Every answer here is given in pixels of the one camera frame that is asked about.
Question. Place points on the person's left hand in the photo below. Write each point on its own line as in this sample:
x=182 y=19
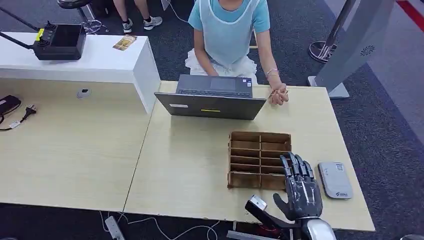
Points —
x=279 y=94

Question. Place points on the person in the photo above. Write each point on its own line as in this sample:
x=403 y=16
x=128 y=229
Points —
x=228 y=36

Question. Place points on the black power adapter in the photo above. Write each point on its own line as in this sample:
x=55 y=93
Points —
x=8 y=103

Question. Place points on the brown printed card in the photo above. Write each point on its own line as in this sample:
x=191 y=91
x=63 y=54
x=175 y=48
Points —
x=125 y=42

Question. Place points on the grey kiosk stand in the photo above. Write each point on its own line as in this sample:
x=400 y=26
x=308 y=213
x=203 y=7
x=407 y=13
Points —
x=354 y=43

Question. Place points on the black stool with chrome base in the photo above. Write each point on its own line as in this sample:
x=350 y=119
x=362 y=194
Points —
x=74 y=3

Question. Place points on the wooden box with compartments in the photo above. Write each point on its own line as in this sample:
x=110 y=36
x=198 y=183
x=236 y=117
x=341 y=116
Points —
x=255 y=160

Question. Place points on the black controller antenna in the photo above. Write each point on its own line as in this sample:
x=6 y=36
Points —
x=20 y=18
x=16 y=40

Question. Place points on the grey open laptop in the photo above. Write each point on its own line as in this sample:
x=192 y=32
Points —
x=212 y=102

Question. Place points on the red object under table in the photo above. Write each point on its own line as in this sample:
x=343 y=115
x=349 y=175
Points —
x=266 y=229

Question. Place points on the black remote controller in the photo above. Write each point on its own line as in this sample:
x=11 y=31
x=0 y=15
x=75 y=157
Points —
x=60 y=42

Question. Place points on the grey round desk grommet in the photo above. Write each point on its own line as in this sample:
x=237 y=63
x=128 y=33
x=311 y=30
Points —
x=83 y=93

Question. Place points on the white power strip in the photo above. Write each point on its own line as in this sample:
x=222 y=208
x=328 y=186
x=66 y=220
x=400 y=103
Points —
x=114 y=228

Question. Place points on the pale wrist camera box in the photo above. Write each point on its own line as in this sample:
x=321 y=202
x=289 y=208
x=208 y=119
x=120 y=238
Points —
x=257 y=202

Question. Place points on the chrome stanchion post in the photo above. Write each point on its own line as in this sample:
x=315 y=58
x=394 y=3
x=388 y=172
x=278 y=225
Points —
x=323 y=49

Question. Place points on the standing person's legs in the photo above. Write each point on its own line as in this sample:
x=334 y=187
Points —
x=145 y=18

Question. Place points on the grey flat card reader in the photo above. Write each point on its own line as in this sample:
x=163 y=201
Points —
x=335 y=180

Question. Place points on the white raised counter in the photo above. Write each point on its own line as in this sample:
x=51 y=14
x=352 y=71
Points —
x=99 y=63

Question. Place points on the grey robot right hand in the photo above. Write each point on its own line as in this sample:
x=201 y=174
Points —
x=303 y=195

